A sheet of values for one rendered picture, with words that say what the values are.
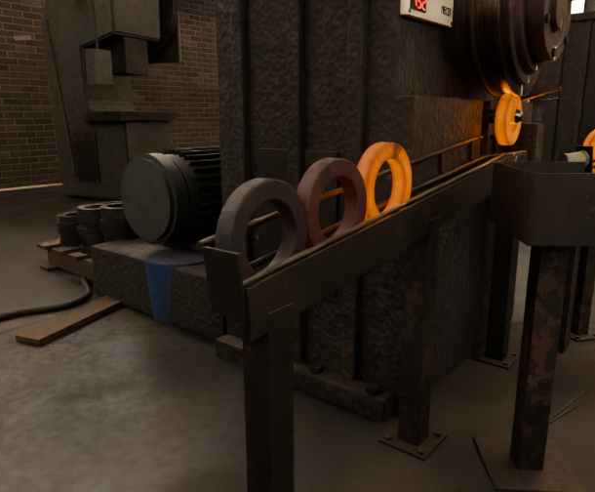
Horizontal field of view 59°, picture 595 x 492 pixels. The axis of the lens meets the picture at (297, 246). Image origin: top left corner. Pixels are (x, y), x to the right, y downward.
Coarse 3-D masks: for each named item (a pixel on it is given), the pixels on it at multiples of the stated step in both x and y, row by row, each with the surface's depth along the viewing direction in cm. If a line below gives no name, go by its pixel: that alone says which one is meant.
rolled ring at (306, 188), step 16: (320, 160) 94; (336, 160) 94; (304, 176) 92; (320, 176) 91; (336, 176) 94; (352, 176) 98; (304, 192) 90; (320, 192) 92; (352, 192) 101; (304, 208) 90; (352, 208) 102; (352, 224) 101; (320, 240) 94
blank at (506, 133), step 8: (504, 96) 157; (512, 96) 156; (504, 104) 155; (512, 104) 157; (520, 104) 163; (496, 112) 156; (504, 112) 155; (496, 120) 156; (504, 120) 155; (496, 128) 157; (504, 128) 156; (512, 128) 163; (496, 136) 159; (504, 136) 157; (512, 136) 162; (504, 144) 162
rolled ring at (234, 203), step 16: (240, 192) 79; (256, 192) 79; (272, 192) 82; (288, 192) 85; (224, 208) 78; (240, 208) 77; (256, 208) 80; (288, 208) 86; (224, 224) 77; (240, 224) 78; (288, 224) 89; (304, 224) 90; (224, 240) 77; (240, 240) 78; (288, 240) 89; (304, 240) 90; (240, 256) 79; (288, 256) 88; (256, 272) 82
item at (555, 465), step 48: (528, 192) 100; (576, 192) 98; (528, 240) 101; (576, 240) 100; (528, 288) 120; (528, 336) 120; (528, 384) 120; (528, 432) 123; (528, 480) 122; (576, 480) 122
